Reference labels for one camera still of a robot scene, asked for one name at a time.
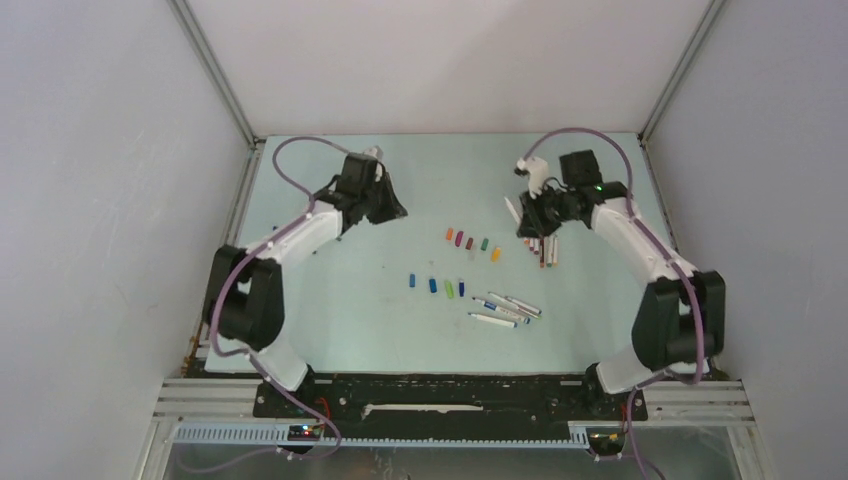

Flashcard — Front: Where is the blue cap thin marker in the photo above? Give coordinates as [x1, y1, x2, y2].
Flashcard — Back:
[467, 312, 518, 328]

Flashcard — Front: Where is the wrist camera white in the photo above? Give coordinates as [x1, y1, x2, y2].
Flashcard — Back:
[363, 146, 384, 161]
[514, 156, 549, 199]

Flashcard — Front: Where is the light green cap marker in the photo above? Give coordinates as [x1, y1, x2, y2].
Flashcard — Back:
[498, 302, 540, 319]

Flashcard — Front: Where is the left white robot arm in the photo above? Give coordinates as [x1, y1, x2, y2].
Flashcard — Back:
[204, 146, 408, 417]

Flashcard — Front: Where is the navy cap marker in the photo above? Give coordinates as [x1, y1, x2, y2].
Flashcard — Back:
[488, 292, 542, 317]

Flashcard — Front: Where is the grey cap white marker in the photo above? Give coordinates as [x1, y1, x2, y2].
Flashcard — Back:
[504, 197, 521, 225]

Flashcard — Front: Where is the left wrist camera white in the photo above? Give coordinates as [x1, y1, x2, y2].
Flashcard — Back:
[363, 146, 384, 161]

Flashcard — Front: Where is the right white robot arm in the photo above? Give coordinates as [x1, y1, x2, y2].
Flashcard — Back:
[514, 150, 726, 418]

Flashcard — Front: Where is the green cap thin marker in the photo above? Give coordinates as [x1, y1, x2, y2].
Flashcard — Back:
[544, 236, 556, 268]

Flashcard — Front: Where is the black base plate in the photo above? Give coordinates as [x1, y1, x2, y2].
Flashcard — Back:
[252, 373, 628, 440]

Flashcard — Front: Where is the aluminium frame rail right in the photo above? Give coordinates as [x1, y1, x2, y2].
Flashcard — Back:
[639, 1, 732, 251]

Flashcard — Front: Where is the grey cable duct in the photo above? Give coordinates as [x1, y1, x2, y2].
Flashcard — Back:
[173, 422, 623, 449]

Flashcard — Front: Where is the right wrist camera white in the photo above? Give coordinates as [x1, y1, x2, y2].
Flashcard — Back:
[514, 156, 549, 199]

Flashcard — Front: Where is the aluminium frame rail left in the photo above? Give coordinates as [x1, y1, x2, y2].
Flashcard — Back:
[166, 0, 266, 372]

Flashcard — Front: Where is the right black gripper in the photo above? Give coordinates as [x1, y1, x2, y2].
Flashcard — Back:
[517, 182, 577, 240]

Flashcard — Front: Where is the blue cap thick marker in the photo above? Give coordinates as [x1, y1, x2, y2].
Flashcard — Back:
[472, 297, 530, 324]

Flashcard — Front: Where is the aluminium frame rail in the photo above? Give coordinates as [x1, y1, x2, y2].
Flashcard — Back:
[639, 1, 732, 251]
[166, 0, 266, 372]

